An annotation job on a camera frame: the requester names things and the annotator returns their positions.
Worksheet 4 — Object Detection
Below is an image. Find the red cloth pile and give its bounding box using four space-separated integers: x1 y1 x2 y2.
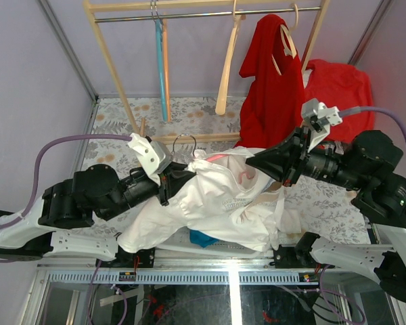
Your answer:
304 59 376 144

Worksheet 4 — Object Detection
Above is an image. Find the red t shirt on hanger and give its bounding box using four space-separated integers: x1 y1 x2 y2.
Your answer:
236 14 305 148

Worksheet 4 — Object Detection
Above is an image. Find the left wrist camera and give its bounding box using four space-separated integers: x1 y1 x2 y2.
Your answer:
127 133 173 186

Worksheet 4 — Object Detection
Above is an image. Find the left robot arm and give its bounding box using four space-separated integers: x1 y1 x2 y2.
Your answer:
0 162 195 267

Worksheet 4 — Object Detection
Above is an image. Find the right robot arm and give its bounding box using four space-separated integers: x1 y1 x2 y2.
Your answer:
246 127 406 303

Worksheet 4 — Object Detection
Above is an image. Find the pink wavy hanger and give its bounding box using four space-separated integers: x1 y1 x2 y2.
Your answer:
172 133 252 184

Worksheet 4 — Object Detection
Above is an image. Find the orange hanger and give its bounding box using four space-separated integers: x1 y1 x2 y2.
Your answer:
162 19 171 122

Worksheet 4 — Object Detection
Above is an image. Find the wooden clothes rack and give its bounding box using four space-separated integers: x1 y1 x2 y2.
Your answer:
83 1 330 135

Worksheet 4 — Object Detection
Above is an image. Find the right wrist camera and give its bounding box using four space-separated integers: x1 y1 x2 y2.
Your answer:
301 98 342 152

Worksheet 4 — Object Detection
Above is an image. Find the cream hanger under red shirt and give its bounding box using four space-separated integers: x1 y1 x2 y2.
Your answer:
270 14 298 76

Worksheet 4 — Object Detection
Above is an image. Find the beige wooden hanger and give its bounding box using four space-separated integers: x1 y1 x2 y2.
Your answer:
215 0 242 116

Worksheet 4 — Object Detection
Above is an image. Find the white plastic laundry basket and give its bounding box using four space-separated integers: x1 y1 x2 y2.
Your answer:
156 228 273 259

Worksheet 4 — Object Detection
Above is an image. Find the white t shirt blue print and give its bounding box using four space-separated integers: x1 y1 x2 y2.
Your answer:
117 147 301 253

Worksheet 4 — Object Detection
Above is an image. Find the blue hanger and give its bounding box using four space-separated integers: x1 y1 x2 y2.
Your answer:
150 1 168 122

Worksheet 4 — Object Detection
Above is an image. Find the aluminium rail with cable duct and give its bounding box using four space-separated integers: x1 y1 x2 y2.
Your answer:
40 243 403 285

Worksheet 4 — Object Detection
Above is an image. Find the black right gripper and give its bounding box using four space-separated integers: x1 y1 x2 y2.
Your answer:
245 124 366 190

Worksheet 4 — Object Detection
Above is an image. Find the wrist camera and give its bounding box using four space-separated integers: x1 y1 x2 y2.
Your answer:
127 133 173 186
301 98 342 152

